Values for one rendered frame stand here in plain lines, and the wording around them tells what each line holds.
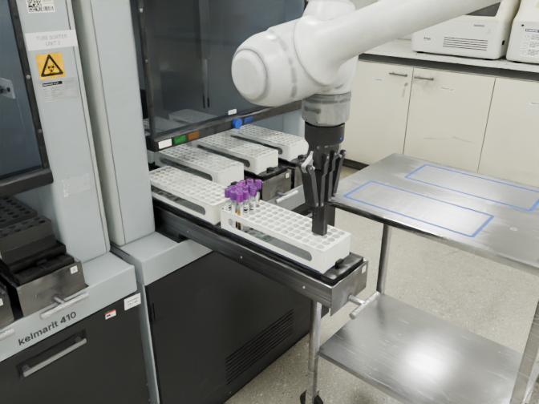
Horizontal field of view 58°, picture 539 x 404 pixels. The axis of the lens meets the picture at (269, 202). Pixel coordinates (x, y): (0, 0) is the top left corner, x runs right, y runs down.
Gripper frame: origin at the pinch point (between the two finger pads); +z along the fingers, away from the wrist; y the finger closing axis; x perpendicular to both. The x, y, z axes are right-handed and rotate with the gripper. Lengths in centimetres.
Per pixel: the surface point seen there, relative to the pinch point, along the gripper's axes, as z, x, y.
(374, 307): 62, -14, -58
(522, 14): -26, -33, -232
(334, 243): 3.9, 4.3, 0.8
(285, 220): 4.0, -9.7, -0.7
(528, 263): 8.4, 34.5, -25.2
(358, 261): 8.9, 7.8, -3.6
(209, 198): 4.4, -31.3, 2.0
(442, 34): -12, -76, -230
